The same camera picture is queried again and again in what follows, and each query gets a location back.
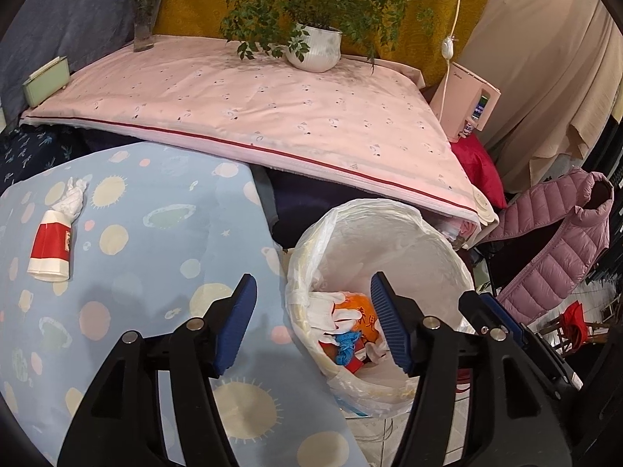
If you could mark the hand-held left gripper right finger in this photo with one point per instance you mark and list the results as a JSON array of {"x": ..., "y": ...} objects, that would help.
[{"x": 389, "y": 321}]

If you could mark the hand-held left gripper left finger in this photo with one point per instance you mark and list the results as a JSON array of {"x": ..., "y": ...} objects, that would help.
[{"x": 238, "y": 321}]

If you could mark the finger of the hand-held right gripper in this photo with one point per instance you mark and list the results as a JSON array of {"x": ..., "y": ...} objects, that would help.
[{"x": 506, "y": 318}]

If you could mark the orange plastic bag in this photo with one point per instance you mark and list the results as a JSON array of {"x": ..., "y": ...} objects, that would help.
[{"x": 360, "y": 309}]

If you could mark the blue net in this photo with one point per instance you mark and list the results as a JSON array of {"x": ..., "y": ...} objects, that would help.
[{"x": 348, "y": 348}]

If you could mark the bin with white plastic liner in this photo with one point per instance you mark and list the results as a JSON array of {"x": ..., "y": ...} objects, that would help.
[{"x": 370, "y": 238}]

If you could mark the red paper cup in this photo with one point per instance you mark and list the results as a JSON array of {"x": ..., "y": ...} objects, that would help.
[{"x": 51, "y": 248}]

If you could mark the red stool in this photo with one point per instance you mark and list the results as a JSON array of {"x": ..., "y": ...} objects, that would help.
[{"x": 577, "y": 314}]

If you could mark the pink down jacket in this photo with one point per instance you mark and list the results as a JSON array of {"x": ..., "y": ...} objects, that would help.
[{"x": 559, "y": 243}]

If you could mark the white round plastic disc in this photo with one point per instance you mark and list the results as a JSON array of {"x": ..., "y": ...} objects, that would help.
[{"x": 484, "y": 206}]

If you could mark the light blue spotted tablecloth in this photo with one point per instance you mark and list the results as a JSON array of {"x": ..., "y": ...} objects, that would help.
[{"x": 146, "y": 253}]

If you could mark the red cushion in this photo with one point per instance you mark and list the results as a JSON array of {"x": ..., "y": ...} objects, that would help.
[{"x": 479, "y": 170}]

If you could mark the pink blanket with red stripe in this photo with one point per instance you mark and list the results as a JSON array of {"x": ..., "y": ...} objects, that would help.
[{"x": 267, "y": 102}]

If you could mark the pink appliance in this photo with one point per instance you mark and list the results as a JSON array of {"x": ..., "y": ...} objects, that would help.
[{"x": 462, "y": 102}]

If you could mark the beige curtain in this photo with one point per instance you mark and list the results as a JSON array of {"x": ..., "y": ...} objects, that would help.
[{"x": 550, "y": 58}]

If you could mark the navy printed cloth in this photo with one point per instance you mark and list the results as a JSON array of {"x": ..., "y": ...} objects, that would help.
[{"x": 24, "y": 151}]

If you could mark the green plant in white pot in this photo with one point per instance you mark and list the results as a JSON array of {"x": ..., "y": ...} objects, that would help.
[{"x": 316, "y": 48}]

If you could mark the glass vase with red flowers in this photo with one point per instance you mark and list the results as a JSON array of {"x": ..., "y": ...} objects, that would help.
[{"x": 143, "y": 34}]

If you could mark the mustard yellow cloth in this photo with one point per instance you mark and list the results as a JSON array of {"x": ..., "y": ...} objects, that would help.
[{"x": 190, "y": 19}]

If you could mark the pale green tissue box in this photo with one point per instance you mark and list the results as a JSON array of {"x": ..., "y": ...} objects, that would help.
[{"x": 46, "y": 82}]

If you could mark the blue grey cloth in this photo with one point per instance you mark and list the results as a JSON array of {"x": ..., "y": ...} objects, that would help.
[{"x": 73, "y": 9}]

